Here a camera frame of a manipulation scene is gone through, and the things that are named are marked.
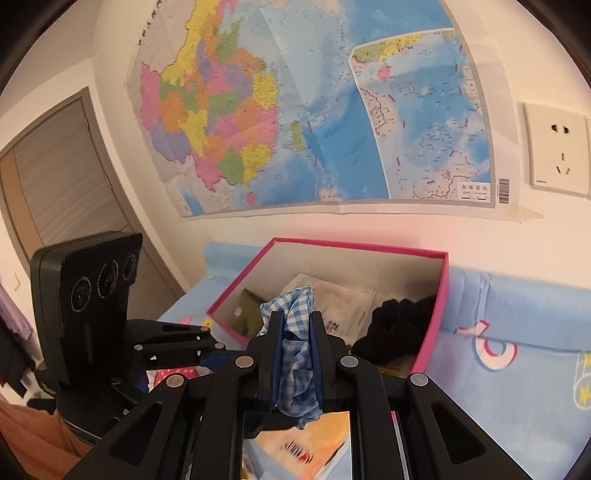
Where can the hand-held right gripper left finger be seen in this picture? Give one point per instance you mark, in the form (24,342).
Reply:
(277,369)

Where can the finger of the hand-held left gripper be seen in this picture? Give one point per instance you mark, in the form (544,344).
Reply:
(180,354)
(171,331)

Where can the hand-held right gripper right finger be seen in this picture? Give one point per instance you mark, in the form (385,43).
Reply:
(316,369)

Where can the blue checkered cloth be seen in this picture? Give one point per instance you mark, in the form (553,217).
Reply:
(298,364)

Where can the green plush toy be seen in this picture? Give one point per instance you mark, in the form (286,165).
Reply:
(251,309)

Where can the large pastel tissue pack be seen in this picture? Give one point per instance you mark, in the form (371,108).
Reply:
(295,447)

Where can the black cloth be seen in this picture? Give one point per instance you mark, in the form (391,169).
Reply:
(392,327)

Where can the pink cardboard box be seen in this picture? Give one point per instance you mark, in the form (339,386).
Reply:
(434,314)

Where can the purple hanging garment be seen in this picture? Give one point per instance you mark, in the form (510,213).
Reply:
(11,309)

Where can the dark hanging garment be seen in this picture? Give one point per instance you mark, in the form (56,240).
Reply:
(14,364)

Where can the brown door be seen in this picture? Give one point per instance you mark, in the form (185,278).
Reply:
(60,184)

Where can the white wall switch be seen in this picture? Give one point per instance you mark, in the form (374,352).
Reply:
(16,280)

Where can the colourful wall map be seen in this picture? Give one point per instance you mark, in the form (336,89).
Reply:
(323,115)

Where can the white wall socket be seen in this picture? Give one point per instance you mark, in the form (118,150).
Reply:
(558,147)

